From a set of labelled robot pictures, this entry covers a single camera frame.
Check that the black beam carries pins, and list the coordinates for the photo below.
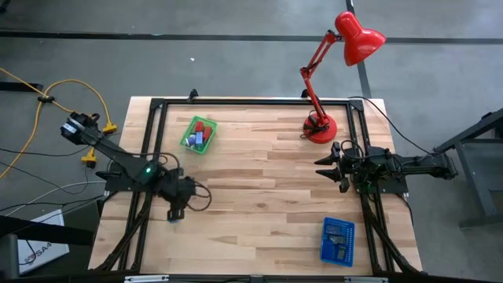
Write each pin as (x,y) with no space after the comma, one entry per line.
(39,232)

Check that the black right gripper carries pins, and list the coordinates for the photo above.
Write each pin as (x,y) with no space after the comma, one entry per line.
(347,169)

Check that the black frame clamp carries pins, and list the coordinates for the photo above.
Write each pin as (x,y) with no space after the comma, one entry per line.
(192,95)
(304,93)

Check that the white cardboard box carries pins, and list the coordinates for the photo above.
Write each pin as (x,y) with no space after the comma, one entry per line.
(43,251)

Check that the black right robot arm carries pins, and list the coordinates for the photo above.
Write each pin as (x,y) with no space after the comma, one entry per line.
(412,165)

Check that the black floor bar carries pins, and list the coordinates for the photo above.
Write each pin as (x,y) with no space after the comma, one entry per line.
(19,86)

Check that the red desk lamp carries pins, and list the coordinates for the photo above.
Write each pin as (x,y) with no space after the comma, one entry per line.
(359,39)

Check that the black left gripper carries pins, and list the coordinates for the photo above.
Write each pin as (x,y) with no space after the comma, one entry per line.
(177,192)

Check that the black aluminium frame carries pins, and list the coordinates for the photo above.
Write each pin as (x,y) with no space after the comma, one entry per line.
(255,102)

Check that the small blue round adapter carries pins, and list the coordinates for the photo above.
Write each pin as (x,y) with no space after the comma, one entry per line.
(191,140)

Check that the black metal stand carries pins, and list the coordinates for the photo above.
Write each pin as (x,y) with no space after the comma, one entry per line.
(467,133)

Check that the green plastic basket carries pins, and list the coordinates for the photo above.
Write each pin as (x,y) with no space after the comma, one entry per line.
(186,147)

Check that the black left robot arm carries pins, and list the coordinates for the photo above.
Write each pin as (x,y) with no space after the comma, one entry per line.
(118,157)

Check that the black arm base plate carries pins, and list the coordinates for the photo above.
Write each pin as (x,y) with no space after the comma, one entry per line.
(118,182)
(393,188)

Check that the light blue wall charger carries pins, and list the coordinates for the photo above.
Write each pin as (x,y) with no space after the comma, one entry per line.
(199,138)

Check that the blue plastic basket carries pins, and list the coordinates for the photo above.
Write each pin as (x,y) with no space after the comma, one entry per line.
(349,243)

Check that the silver aluminium bracket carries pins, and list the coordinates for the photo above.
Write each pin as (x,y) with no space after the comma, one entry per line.
(365,279)
(145,278)

